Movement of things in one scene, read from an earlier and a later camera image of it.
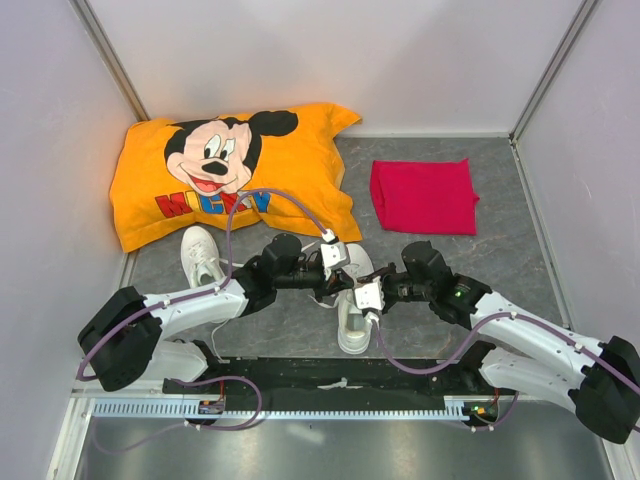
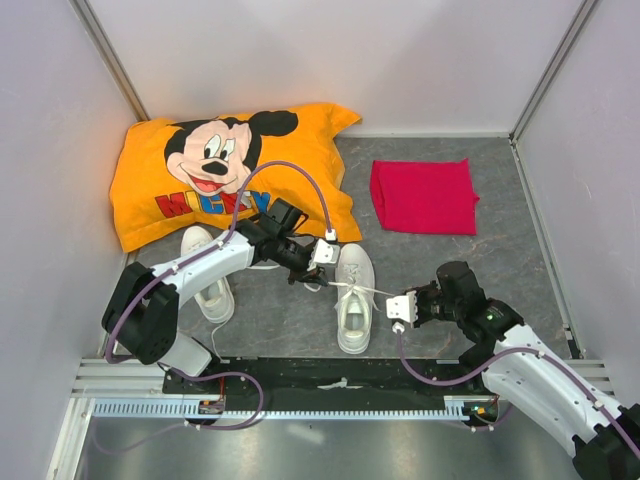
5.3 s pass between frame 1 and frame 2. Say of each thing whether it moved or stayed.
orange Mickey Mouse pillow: stayed
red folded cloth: stayed
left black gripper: moved
